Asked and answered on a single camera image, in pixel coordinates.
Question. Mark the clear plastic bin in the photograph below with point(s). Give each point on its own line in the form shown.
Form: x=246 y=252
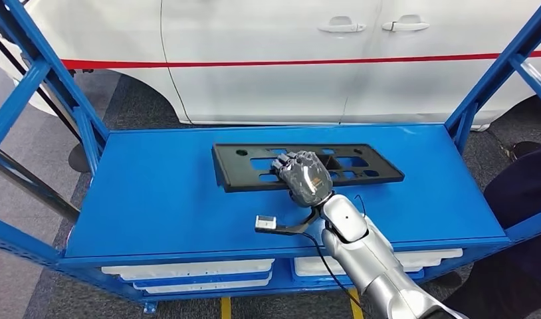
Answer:
x=409 y=267
x=187 y=268
x=429 y=257
x=209 y=288

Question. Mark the black plastic panel part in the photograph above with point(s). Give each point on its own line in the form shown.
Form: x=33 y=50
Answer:
x=235 y=176

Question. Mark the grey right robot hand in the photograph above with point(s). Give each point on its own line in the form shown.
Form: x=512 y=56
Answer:
x=305 y=180

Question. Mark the person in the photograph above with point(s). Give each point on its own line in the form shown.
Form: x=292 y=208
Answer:
x=517 y=198

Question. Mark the blue metal shelf rack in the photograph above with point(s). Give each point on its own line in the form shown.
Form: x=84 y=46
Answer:
x=165 y=198

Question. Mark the white car with red stripe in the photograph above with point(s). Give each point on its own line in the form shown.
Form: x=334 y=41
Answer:
x=275 y=88

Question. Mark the black camera bracket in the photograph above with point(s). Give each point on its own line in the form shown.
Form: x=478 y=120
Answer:
x=297 y=228

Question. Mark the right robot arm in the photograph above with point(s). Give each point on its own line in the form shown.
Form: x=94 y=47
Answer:
x=376 y=264

